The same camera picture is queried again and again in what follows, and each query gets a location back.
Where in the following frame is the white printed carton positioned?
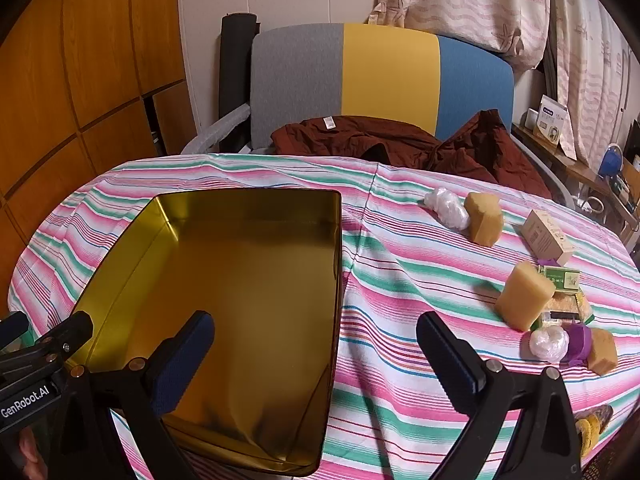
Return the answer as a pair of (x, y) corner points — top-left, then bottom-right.
(532, 95), (571, 148)

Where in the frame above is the yellow slipper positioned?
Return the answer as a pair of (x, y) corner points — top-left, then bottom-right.
(572, 404), (615, 458)

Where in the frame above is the green noodle snack packet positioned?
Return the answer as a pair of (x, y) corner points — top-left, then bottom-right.
(539, 265), (583, 295)

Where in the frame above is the white plastic bag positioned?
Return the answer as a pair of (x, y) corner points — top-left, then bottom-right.
(424, 187), (471, 230)
(527, 325), (571, 362)

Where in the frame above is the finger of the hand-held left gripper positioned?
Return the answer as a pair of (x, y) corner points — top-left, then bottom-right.
(0, 311), (28, 346)
(30, 311), (94, 361)

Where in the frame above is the large yellow sponge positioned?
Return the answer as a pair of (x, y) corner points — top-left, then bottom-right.
(495, 260), (557, 332)

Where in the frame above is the person's left hand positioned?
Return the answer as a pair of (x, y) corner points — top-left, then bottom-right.
(17, 430), (48, 478)

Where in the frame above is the pink printed hanging fabric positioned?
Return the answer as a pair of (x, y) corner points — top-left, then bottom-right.
(370, 0), (551, 73)

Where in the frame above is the wooden wardrobe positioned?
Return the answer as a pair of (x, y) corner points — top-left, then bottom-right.
(0, 0), (198, 281)

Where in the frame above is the white foam wrapped armrest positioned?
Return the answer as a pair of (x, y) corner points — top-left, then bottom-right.
(181, 104), (251, 155)

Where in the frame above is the pink wavy curtain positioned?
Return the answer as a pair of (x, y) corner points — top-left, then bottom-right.
(547, 0), (640, 171)

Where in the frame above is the black rolled mat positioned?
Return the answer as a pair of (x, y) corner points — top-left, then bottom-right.
(219, 11), (261, 126)

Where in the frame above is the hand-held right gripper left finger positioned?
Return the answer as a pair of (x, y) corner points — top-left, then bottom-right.
(52, 310), (216, 480)

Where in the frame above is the reddish brown garment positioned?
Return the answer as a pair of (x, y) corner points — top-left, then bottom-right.
(271, 109), (553, 198)

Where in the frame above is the medium yellow sponge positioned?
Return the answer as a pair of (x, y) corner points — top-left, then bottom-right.
(464, 191), (505, 247)

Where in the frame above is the striped tablecloth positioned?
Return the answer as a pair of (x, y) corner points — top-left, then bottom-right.
(7, 152), (640, 480)

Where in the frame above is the gold metal tin box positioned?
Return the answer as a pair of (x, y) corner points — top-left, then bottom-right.
(72, 189), (344, 477)

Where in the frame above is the grey yellow blue chair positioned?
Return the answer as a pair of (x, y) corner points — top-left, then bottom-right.
(250, 22), (516, 153)

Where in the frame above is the small yellow sponge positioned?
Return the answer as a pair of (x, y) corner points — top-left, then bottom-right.
(586, 328), (619, 376)

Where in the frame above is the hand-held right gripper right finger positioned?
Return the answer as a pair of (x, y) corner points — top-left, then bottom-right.
(416, 311), (583, 480)

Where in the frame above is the packet of crackers on table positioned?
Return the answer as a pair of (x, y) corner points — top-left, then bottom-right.
(542, 292), (596, 326)

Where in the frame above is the beige cardboard box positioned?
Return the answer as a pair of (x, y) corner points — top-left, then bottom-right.
(522, 210), (574, 267)

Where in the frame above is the wooden side desk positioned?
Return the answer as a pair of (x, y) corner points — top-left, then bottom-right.
(512, 122), (640, 241)

